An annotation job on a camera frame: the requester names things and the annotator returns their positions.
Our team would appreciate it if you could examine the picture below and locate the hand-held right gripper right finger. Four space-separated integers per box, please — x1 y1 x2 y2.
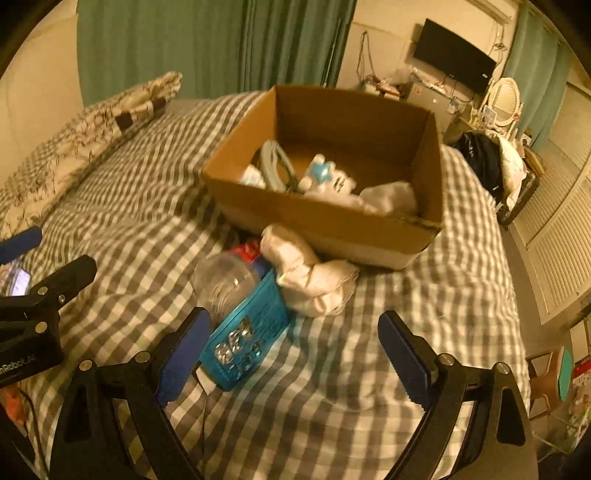
378 310 539 480

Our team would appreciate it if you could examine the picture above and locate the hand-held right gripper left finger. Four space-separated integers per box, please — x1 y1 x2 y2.
50 306 212 480

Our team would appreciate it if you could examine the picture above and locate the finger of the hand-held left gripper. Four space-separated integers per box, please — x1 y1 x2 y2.
27 255 98 320
0 226 43 265

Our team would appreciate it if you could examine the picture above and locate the teal blister packet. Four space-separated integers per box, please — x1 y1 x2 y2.
198 268 291 392

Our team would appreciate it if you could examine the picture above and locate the brown cardboard box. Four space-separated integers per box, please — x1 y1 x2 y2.
202 84 445 271

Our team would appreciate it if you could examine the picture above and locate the clear plastic packet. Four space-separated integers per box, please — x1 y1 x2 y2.
0 261 32 297

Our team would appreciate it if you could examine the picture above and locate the orange object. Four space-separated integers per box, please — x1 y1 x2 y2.
2 385 24 423

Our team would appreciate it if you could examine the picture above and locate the grey checkered bed sheet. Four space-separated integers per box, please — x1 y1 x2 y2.
0 90 532 480

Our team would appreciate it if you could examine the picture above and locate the clear plastic bottle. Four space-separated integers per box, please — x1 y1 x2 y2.
191 243 273 324

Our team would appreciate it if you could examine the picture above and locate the white crumpled cloth bundle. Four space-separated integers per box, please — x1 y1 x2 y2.
260 224 361 318

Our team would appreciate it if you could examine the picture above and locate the brown and teal stool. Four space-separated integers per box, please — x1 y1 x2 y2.
526 346 575 418

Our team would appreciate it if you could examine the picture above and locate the patterned pillow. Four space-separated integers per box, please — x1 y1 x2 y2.
0 71 183 241

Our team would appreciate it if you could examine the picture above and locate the small white packet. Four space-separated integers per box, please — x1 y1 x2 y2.
238 164 267 188

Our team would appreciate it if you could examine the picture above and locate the white and blue toy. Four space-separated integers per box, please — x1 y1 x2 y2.
298 154 358 195

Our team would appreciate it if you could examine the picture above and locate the white louvered cabinet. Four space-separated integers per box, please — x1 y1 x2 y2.
508 83 591 324

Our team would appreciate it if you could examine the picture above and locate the white clothes pile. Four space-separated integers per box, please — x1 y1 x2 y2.
496 134 529 208

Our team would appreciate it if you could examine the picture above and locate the black bag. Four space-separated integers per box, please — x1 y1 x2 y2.
455 130 506 204

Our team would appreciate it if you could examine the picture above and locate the green curtain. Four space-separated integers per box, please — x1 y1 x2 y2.
76 0 358 107

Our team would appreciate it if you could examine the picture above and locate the white oval mirror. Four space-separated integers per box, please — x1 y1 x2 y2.
480 77 522 134

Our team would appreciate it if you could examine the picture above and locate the teal window curtain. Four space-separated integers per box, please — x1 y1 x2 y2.
501 4 575 148

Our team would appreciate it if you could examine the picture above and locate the black cable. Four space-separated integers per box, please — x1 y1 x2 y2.
18 390 51 476

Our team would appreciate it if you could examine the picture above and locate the grey coiled cable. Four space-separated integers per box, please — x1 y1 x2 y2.
259 141 301 191

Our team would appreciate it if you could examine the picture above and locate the black wall television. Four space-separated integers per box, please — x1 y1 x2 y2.
412 18 498 95

